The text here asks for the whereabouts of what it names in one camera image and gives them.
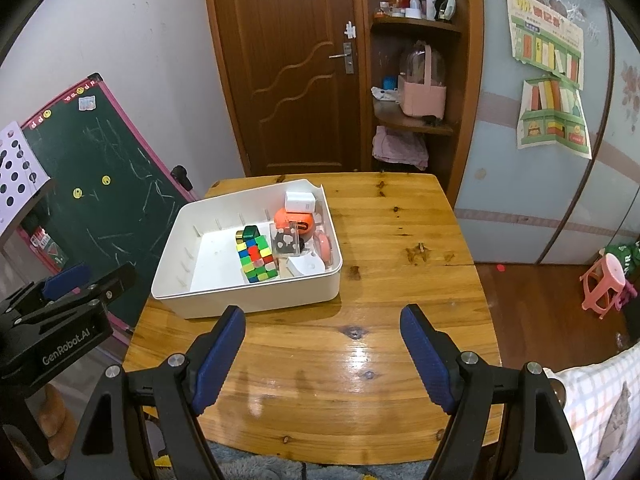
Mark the pink round pouch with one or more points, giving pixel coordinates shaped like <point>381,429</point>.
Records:
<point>323,246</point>

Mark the white charger adapter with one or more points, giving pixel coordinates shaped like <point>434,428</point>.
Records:
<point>300,202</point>

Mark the pink folded cloth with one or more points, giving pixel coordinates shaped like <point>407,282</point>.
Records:
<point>400,148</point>

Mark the white checkered cloth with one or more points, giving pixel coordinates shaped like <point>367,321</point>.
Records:
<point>602,408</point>

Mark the pink basket clear dome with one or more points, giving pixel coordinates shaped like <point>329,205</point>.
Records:
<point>422,82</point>

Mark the silver door handle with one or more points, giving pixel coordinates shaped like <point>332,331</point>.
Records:
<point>347,56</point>

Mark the lower bookshelf wall poster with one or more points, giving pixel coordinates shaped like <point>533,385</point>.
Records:
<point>551,113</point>

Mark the brown wooden door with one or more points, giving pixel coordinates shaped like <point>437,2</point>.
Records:
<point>292,110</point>

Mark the pink plastic stool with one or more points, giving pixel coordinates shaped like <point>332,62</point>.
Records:
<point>605,286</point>

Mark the clear plastic small box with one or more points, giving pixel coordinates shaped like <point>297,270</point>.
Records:
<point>285,240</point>

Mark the white curved plastic tool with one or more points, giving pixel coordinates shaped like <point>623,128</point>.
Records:
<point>308,264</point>

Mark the orange round toy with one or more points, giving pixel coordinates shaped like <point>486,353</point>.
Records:
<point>303,221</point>

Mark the white plastic storage bin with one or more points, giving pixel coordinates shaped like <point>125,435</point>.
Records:
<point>200,274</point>

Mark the green chalkboard pink frame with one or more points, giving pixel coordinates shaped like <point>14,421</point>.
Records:
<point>112,200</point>

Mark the person's left hand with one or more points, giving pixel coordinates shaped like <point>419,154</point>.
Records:
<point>57,423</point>

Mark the green bottle gold cap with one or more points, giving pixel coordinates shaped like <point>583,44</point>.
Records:
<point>247,233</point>

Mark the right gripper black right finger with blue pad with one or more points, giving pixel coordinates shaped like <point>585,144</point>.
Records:
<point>503,423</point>

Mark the colourful rubik cube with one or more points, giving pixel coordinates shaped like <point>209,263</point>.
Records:
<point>257,260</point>

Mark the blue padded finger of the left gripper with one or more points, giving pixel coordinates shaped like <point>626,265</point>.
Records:
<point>66,281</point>

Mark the upper bookshelf wall poster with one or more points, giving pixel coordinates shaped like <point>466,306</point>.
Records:
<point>546,39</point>

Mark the wooden corner shelf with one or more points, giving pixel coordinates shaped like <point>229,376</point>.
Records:
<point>455,28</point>

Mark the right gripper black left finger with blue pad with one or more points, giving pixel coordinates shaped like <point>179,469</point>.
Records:
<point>111,440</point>

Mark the bookshelf wall poster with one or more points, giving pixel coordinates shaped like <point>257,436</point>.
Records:
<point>546,39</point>
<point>551,113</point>

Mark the white dotted calibration board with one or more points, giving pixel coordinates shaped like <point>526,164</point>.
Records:
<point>23,179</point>

